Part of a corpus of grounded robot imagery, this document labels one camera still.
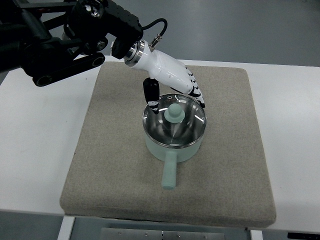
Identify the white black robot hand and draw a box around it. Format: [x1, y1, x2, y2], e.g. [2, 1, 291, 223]
[124, 40, 205, 115]

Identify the glass lid with green knob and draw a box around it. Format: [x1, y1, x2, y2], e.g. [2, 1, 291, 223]
[142, 93, 207, 149]

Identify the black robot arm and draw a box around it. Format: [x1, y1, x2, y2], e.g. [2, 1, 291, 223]
[0, 0, 166, 87]

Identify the mint green saucepan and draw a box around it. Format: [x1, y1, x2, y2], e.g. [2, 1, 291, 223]
[144, 133, 204, 190]

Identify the beige felt mat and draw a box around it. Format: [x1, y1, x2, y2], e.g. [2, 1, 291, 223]
[60, 62, 277, 228]

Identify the grey metal plate below table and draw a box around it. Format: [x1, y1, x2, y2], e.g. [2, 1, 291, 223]
[99, 228, 226, 240]

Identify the black label strip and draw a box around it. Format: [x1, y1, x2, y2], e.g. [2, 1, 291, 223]
[287, 232, 320, 240]

